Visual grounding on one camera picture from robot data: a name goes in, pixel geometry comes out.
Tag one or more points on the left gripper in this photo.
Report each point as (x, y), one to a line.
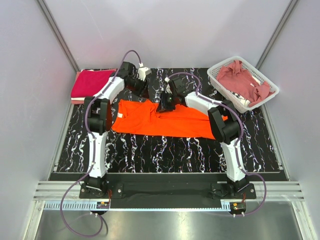
(142, 92)

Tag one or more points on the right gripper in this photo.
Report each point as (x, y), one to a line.
(163, 107)

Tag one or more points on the orange t shirt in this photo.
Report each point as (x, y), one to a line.
(141, 118)

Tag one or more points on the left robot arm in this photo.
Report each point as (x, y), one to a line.
(98, 121)

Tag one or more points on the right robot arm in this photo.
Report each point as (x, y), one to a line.
(226, 129)

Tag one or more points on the folded magenta t shirt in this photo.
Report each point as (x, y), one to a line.
(90, 82)

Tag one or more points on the white plastic basket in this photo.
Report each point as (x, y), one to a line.
(214, 70)

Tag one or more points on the dusty pink t shirt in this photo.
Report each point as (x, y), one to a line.
(235, 68)

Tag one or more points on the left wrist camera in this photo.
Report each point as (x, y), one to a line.
(143, 72)

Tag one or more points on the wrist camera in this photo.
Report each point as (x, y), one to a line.
(176, 87)
(143, 72)

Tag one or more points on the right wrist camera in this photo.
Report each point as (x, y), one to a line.
(176, 87)

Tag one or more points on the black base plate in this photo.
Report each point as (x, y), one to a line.
(203, 197)

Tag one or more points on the white cable duct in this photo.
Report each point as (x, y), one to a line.
(72, 205)

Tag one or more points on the aluminium frame rail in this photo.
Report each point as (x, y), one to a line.
(272, 190)

